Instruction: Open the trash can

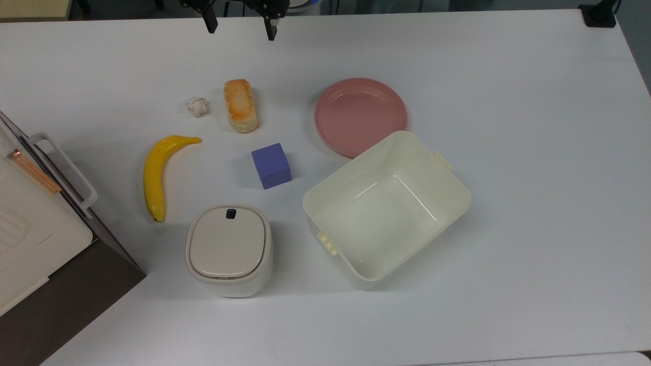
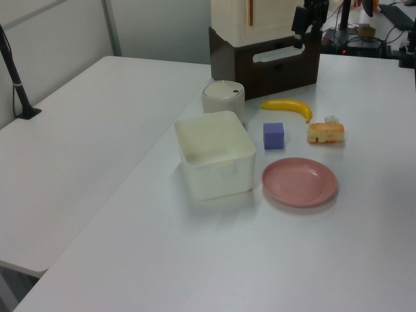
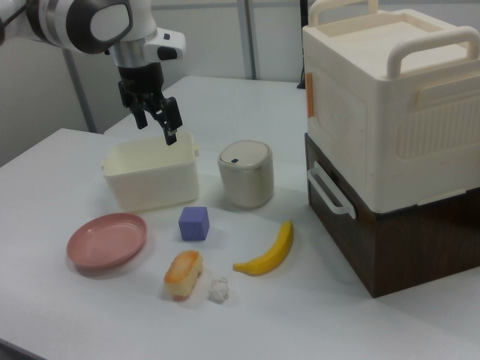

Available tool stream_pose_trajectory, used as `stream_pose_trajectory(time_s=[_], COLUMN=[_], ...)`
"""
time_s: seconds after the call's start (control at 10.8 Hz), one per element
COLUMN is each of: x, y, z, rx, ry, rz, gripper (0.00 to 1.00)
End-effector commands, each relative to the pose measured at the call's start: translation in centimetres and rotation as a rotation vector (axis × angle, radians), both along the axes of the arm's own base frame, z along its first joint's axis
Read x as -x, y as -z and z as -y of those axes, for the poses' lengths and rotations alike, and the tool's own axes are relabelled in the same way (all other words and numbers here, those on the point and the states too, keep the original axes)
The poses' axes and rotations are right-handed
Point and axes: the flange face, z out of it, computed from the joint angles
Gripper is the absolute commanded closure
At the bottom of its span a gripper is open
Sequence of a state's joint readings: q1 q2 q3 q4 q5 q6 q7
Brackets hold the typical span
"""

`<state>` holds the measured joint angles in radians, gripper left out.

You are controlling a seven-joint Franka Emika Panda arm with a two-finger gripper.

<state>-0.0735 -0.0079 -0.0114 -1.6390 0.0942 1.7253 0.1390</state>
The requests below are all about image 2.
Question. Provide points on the black keyboard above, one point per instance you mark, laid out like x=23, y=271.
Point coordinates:
x=395, y=14

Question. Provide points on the white square plastic bin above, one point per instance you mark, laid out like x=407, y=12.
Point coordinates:
x=214, y=156

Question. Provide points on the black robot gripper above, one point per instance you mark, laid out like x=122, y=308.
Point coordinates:
x=316, y=11

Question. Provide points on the purple foam cube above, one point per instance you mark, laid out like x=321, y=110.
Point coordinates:
x=273, y=136

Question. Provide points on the yellow banana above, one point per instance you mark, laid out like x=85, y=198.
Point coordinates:
x=289, y=105

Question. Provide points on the small cardboard box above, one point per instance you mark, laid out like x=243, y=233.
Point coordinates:
x=366, y=31

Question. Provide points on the black camera pole with clamp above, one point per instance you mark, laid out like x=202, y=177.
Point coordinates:
x=19, y=91

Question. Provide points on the grey partition frame post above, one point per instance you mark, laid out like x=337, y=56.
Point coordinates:
x=112, y=26

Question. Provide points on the beige round lidded trash can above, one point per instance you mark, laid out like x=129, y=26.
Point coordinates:
x=223, y=99

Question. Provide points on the black monitor stand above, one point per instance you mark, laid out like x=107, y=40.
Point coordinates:
x=344, y=19

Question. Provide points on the dark brown drawer box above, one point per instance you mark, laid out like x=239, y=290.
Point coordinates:
x=276, y=76

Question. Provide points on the black table clamp mount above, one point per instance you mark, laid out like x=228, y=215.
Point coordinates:
x=406, y=53

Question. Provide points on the orange toy bread slice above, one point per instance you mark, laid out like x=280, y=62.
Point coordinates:
x=325, y=132

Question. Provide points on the pink round plate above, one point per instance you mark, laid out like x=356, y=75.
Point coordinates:
x=299, y=182

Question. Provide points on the cream toy refrigerator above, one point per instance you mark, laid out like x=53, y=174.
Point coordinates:
x=234, y=19

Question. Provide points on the black electronics box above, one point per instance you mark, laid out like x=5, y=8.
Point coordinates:
x=364, y=48

